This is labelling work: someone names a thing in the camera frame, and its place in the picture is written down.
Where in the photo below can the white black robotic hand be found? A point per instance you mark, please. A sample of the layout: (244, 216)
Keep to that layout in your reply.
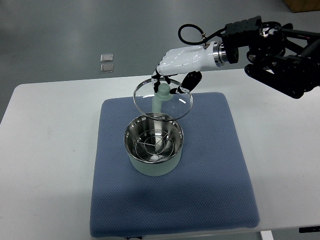
(188, 60)

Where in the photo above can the glass lid green knob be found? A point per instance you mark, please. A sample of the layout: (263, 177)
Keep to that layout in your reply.
(151, 104)

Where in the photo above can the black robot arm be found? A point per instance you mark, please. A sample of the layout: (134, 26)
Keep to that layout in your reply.
(280, 57)

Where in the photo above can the green steel pot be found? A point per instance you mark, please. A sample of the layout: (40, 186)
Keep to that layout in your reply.
(144, 125)

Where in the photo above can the lower metal floor plate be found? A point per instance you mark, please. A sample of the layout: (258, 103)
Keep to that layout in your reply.
(107, 68)

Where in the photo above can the metal floor plate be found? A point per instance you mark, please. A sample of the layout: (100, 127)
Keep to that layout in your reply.
(106, 57)
(107, 68)

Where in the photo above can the upper metal floor plate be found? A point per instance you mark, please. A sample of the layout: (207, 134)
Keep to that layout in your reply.
(106, 57)

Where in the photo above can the brown cardboard box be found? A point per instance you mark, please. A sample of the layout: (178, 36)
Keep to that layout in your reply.
(300, 6)

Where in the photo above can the blue quilted mat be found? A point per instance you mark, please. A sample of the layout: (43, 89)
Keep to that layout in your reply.
(210, 189)

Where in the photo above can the white table leg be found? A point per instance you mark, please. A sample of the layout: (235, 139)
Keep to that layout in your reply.
(266, 235)

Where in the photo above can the wire steamer rack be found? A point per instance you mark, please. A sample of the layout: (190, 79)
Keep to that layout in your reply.
(154, 148)

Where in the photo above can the black bracket under table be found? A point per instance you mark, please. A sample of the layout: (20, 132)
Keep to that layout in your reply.
(309, 229)

